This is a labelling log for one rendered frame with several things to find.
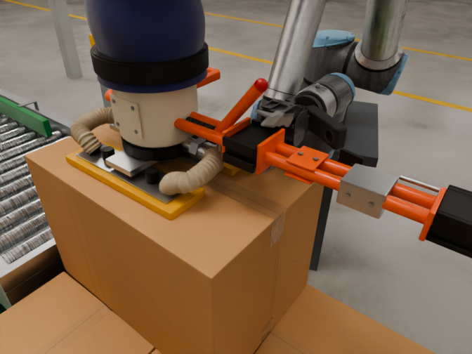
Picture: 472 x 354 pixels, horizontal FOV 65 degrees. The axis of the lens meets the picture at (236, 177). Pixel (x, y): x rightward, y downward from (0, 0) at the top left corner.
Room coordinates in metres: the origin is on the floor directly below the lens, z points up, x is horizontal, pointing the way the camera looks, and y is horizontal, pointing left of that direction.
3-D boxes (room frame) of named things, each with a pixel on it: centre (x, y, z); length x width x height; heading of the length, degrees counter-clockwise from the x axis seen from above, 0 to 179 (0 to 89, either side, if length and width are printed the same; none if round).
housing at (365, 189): (0.47, -0.20, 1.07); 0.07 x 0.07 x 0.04; 54
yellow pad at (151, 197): (0.66, 0.23, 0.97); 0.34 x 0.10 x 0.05; 54
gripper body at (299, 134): (0.71, -0.11, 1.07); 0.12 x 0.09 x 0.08; 144
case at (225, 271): (0.73, 0.15, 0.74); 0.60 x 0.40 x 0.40; 52
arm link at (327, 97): (0.77, -0.17, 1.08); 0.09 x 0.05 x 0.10; 54
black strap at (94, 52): (0.74, 0.17, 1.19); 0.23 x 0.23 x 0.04
